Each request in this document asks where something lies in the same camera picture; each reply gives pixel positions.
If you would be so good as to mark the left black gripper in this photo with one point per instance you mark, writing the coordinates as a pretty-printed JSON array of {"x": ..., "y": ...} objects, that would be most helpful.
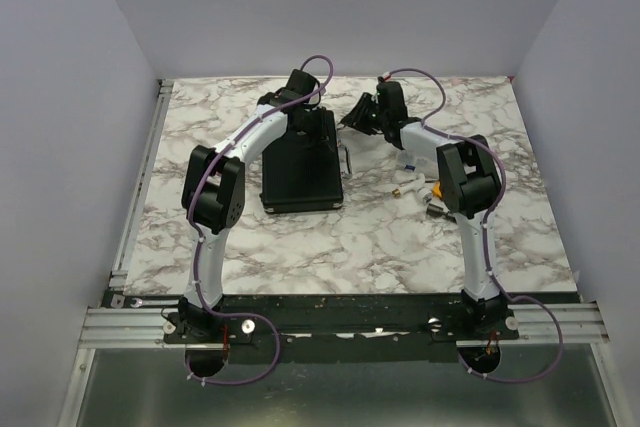
[{"x": 319, "y": 141}]

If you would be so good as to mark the black poker chip case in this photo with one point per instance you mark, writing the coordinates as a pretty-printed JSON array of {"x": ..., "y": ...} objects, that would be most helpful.
[{"x": 301, "y": 169}]

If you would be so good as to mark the aluminium rail frame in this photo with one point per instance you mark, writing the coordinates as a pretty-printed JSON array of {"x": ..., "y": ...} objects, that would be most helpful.
[{"x": 373, "y": 244}]

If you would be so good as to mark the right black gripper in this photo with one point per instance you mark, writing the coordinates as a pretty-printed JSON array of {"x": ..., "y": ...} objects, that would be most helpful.
[{"x": 357, "y": 118}]

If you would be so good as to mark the white plastic valve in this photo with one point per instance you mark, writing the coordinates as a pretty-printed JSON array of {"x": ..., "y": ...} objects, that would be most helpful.
[{"x": 421, "y": 185}]

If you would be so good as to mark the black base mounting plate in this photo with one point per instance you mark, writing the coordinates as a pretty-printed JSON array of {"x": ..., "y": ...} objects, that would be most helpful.
[{"x": 326, "y": 328}]

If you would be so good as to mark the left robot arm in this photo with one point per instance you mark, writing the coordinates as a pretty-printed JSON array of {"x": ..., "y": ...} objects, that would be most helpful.
[{"x": 214, "y": 188}]

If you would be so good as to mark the grey metal cylinder part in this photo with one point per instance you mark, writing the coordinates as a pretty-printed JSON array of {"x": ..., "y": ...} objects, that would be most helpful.
[{"x": 437, "y": 211}]

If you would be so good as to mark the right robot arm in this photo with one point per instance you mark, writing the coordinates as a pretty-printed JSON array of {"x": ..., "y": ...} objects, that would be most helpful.
[{"x": 470, "y": 187}]

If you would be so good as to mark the clear plastic organizer box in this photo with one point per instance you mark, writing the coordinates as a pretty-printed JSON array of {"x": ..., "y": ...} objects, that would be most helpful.
[{"x": 408, "y": 162}]

